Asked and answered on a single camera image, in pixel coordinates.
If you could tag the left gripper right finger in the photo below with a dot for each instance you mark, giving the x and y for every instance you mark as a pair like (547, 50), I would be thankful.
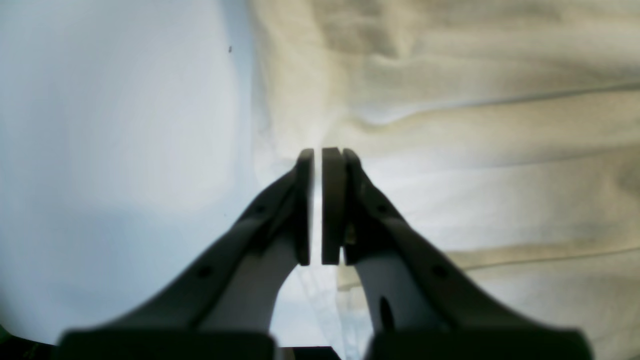
(421, 305)

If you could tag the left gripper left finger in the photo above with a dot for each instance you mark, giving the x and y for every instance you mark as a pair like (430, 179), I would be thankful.
(221, 306)

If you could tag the white printed T-shirt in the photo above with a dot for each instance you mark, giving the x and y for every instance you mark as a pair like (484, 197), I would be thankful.
(506, 132)

